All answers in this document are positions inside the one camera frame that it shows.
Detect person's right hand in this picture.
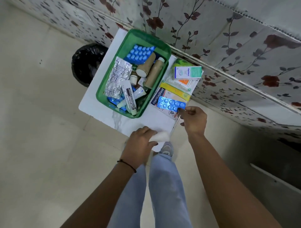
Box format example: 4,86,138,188
177,106,207,138

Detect person's left hand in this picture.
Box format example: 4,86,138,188
119,126,158,171

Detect white cotton wad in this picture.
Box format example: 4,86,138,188
149,131,171,143

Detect blue tablet blister pack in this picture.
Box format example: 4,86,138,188
156,96,187,112

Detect person's left forearm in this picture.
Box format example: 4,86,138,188
60,162,137,228

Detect person's right forearm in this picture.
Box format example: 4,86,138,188
188,133,283,228

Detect grey sneaker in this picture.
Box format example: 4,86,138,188
159,142,174,157

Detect yellow flat box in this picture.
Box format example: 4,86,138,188
160,82,191,102

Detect black thread wristband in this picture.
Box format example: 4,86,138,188
117,159,137,174

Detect cotton swabs packet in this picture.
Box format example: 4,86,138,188
165,75,200,95

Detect beige plaster box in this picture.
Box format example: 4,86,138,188
150,87,186,121

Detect white and green medicine box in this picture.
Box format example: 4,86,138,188
174,66,203,80

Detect light blue jeans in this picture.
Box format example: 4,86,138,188
107,154,193,228

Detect small white ointment tube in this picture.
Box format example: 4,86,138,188
117,86,147,109

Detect brown crepe bandage roll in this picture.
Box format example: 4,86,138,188
144,57,165,90
136,52,156,78

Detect white ointment tube black print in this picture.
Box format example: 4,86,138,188
120,80,137,116

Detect green packet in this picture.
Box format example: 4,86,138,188
173,58,195,71

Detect blue blister strips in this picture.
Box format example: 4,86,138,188
107,93,127,114

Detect small bottle white cap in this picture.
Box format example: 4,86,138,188
129,70,139,86

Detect silver foil tablet strip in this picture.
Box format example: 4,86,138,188
104,56,133,99

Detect large blue blister pack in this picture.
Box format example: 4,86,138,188
124,44,156,65

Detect green plastic tray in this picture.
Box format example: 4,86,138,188
96,29,172,119

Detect floral patterned mattress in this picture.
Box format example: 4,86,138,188
9,0,301,146

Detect black bin bag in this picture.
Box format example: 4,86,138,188
71,43,109,88

